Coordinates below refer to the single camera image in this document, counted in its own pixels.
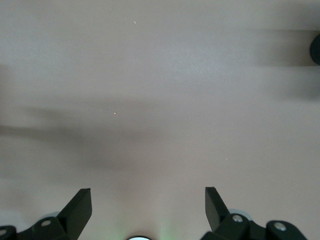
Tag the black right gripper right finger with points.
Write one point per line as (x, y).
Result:
(215, 210)

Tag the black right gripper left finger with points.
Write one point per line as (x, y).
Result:
(75, 215)

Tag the brown table cloth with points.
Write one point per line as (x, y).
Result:
(160, 87)

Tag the black round object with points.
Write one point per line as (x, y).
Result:
(316, 50)

